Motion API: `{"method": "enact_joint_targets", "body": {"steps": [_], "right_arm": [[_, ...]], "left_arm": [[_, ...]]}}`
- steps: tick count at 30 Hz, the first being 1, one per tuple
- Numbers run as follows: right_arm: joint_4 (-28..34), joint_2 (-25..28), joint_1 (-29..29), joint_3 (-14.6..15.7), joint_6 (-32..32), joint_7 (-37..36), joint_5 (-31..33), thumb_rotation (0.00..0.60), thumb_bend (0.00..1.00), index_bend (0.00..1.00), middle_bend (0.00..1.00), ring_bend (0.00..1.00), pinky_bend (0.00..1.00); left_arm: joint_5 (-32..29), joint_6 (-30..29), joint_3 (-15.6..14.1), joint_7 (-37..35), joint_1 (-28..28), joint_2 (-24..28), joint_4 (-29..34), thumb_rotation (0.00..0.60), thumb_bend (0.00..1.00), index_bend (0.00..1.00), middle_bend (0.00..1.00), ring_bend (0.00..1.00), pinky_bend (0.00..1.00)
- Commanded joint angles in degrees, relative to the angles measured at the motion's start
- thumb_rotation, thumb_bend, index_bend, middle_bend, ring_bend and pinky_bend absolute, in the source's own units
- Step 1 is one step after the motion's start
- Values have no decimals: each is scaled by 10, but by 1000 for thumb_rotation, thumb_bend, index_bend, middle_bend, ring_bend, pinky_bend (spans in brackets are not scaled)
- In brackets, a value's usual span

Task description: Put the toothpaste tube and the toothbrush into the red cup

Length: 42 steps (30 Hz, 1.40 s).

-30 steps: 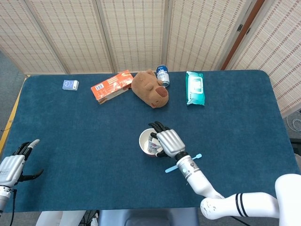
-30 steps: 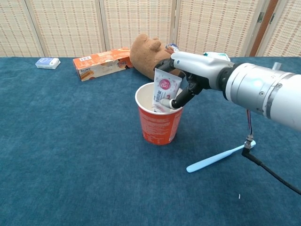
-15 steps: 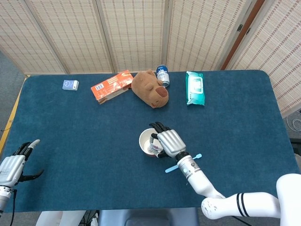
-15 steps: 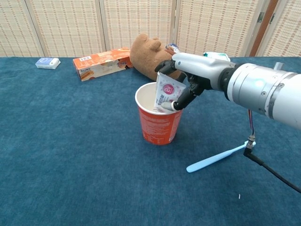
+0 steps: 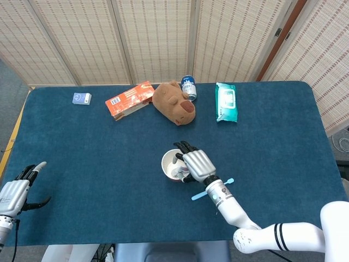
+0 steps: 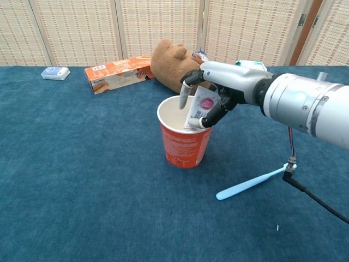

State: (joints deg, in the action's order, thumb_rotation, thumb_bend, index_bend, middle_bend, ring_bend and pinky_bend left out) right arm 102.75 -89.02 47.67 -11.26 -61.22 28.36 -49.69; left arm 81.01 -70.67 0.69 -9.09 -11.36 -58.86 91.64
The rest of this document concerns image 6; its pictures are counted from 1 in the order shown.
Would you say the orange biscuit box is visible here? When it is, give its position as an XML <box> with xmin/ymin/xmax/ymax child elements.
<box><xmin>84</xmin><ymin>55</ymin><xmax>155</xmax><ymax>95</ymax></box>

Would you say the bamboo folding screen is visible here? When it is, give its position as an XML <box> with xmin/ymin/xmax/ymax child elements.
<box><xmin>298</xmin><ymin>0</ymin><xmax>349</xmax><ymax>67</ymax></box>
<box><xmin>0</xmin><ymin>0</ymin><xmax>313</xmax><ymax>67</ymax></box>

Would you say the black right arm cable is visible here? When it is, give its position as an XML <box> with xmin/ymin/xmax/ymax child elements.
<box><xmin>282</xmin><ymin>127</ymin><xmax>349</xmax><ymax>224</ymax></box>

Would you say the green wet wipes pack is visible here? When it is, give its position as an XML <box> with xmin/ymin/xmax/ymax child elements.
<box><xmin>236</xmin><ymin>59</ymin><xmax>269</xmax><ymax>72</ymax></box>

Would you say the blue white drink can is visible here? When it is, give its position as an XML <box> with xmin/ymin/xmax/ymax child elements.
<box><xmin>191</xmin><ymin>50</ymin><xmax>210</xmax><ymax>65</ymax></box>

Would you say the brown capybara plush toy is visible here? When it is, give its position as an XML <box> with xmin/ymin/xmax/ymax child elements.
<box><xmin>150</xmin><ymin>38</ymin><xmax>216</xmax><ymax>96</ymax></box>

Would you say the small blue white box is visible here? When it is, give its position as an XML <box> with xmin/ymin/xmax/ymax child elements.
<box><xmin>40</xmin><ymin>66</ymin><xmax>71</xmax><ymax>81</ymax></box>

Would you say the white pink toothpaste tube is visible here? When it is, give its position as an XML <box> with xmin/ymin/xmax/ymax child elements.
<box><xmin>183</xmin><ymin>86</ymin><xmax>219</xmax><ymax>131</ymax></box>

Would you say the light blue toothbrush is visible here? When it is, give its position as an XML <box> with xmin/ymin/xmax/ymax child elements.
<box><xmin>215</xmin><ymin>163</ymin><xmax>290</xmax><ymax>201</ymax></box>

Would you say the red paper cup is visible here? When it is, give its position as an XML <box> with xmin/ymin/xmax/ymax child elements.
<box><xmin>157</xmin><ymin>94</ymin><xmax>216</xmax><ymax>169</ymax></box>

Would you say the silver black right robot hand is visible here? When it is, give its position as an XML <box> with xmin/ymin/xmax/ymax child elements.
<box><xmin>178</xmin><ymin>61</ymin><xmax>273</xmax><ymax>128</ymax></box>

